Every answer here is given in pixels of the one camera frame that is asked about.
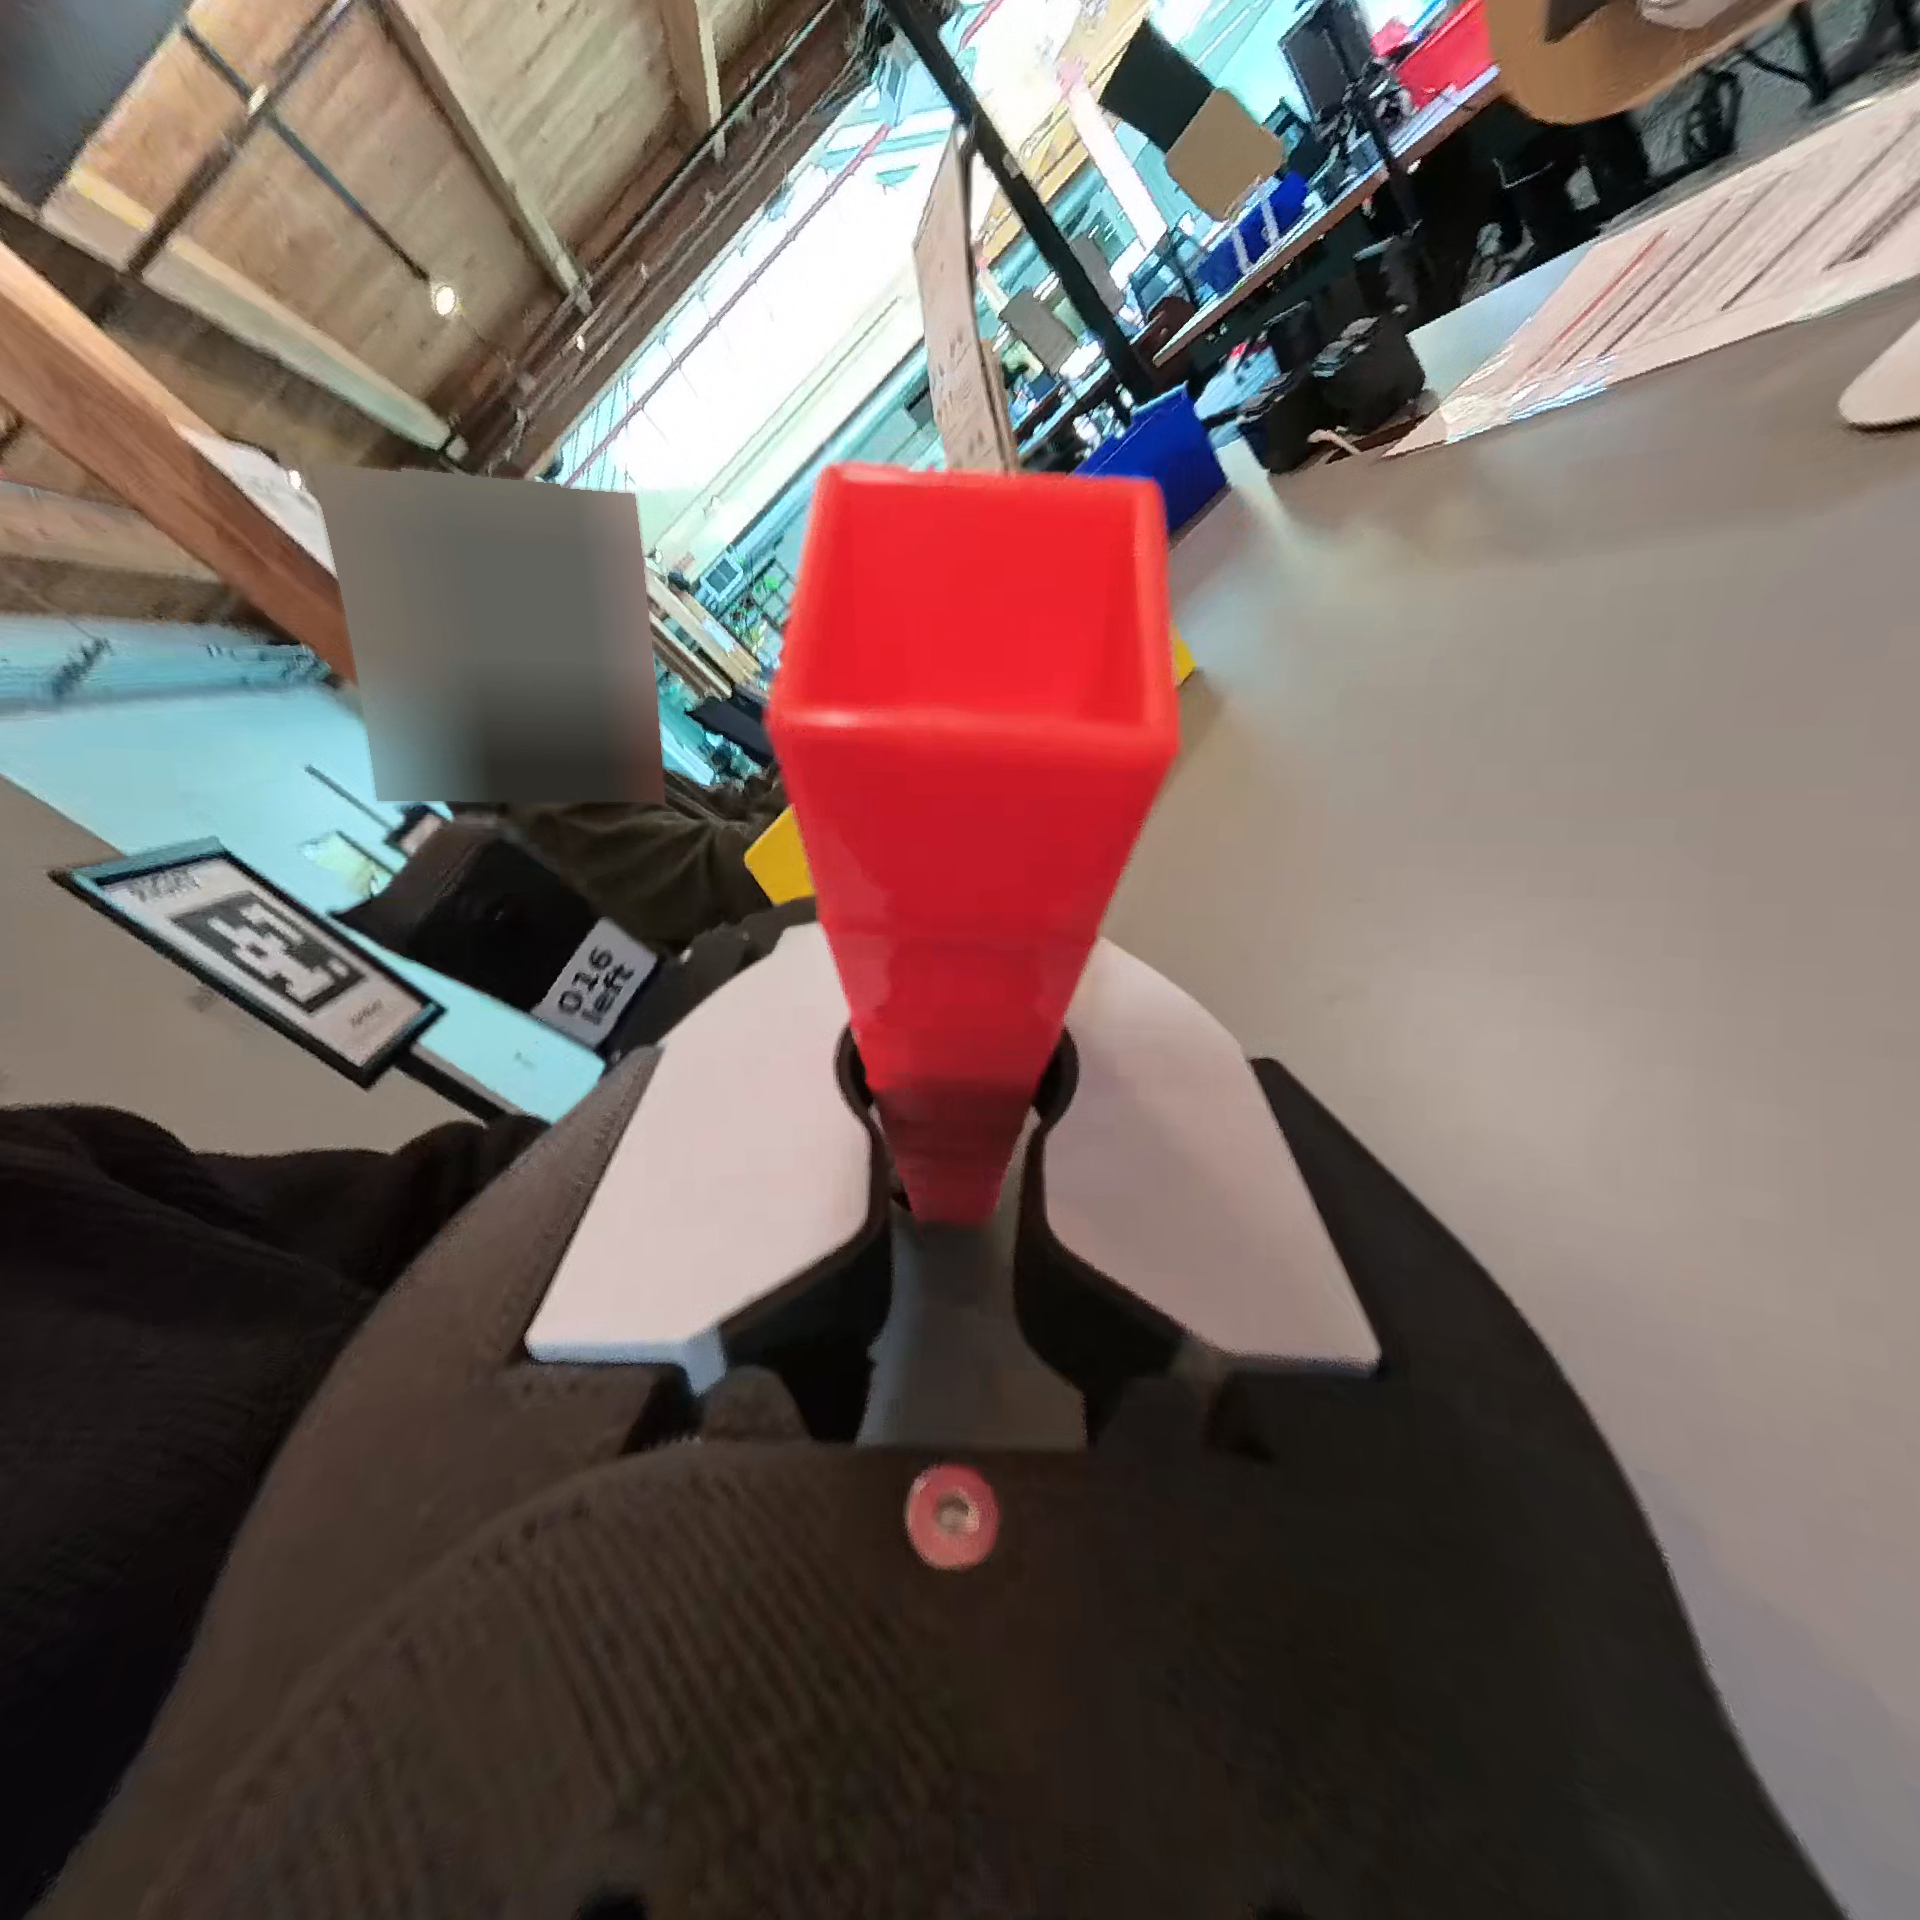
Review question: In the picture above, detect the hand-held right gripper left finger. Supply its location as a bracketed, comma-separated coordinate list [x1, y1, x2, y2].
[526, 916, 904, 1400]

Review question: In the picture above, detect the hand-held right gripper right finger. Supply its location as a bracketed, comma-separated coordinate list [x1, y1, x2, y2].
[1018, 937, 1386, 1379]

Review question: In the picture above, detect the yellow storage bin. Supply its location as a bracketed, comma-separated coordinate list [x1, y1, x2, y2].
[743, 621, 1196, 906]

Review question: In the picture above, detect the red snap cube stick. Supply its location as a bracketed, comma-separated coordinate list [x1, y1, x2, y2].
[764, 465, 1184, 1225]

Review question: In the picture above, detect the framed marker sign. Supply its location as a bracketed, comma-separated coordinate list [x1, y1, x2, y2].
[54, 838, 446, 1088]

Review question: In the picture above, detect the blue storage bin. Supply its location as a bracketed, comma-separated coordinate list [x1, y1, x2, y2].
[1073, 380, 1235, 535]

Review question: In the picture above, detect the cardboard sheet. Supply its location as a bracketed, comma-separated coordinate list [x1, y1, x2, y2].
[911, 123, 1025, 477]

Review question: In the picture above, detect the black device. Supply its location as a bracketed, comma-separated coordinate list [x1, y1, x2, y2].
[1241, 308, 1431, 470]

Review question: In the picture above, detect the black pole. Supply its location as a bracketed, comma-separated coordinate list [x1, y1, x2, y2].
[884, 0, 1160, 410]

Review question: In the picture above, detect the long wooden desk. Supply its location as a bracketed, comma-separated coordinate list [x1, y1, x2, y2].
[1149, 66, 1509, 376]

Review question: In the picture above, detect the white document stand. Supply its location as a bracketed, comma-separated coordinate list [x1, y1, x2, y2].
[1836, 319, 1920, 435]

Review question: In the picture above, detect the printed paper sheet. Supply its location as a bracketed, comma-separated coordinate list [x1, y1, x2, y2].
[1386, 112, 1920, 454]

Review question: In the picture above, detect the black panel with cardboard board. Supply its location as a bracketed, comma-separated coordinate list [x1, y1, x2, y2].
[1095, 18, 1286, 213]

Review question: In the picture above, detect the red storage bin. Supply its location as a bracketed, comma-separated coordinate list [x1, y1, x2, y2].
[1394, 0, 1496, 106]

